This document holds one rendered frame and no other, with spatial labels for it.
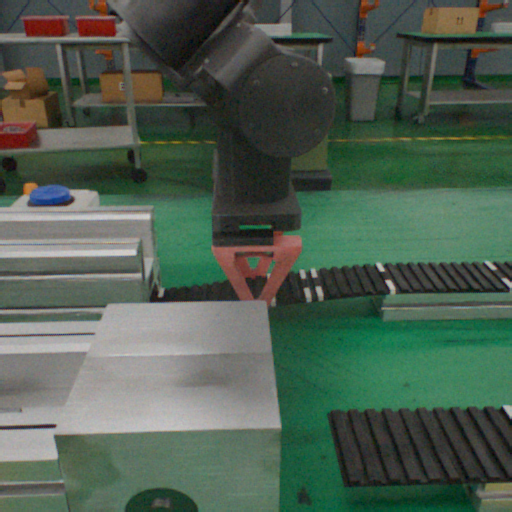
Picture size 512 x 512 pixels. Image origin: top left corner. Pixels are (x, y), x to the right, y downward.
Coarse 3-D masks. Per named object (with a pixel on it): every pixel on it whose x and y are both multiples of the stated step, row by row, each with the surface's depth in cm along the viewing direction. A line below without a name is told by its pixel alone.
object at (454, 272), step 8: (440, 264) 47; (448, 264) 47; (456, 264) 47; (448, 272) 46; (456, 272) 46; (464, 272) 46; (456, 280) 44; (464, 280) 45; (472, 280) 44; (456, 288) 44; (464, 288) 43; (472, 288) 43; (480, 288) 44
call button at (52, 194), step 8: (32, 192) 53; (40, 192) 53; (48, 192) 53; (56, 192) 53; (64, 192) 53; (32, 200) 53; (40, 200) 52; (48, 200) 52; (56, 200) 53; (64, 200) 53
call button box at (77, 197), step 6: (72, 192) 57; (78, 192) 57; (84, 192) 57; (90, 192) 57; (96, 192) 58; (24, 198) 55; (72, 198) 55; (78, 198) 55; (84, 198) 56; (90, 198) 56; (96, 198) 57; (18, 204) 54; (24, 204) 54; (30, 204) 53; (36, 204) 53; (54, 204) 53; (60, 204) 53; (66, 204) 53; (72, 204) 54; (78, 204) 54; (84, 204) 54; (90, 204) 55; (96, 204) 57
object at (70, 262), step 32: (0, 224) 44; (32, 224) 44; (64, 224) 44; (96, 224) 44; (128, 224) 44; (0, 256) 37; (32, 256) 37; (64, 256) 38; (96, 256) 38; (128, 256) 38; (0, 288) 39; (32, 288) 39; (64, 288) 39; (96, 288) 39; (128, 288) 39; (0, 320) 40; (32, 320) 40; (64, 320) 40; (96, 320) 40
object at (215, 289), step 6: (216, 282) 47; (204, 288) 47; (210, 288) 47; (216, 288) 46; (204, 294) 46; (210, 294) 46; (216, 294) 45; (198, 300) 45; (204, 300) 45; (210, 300) 45; (216, 300) 44
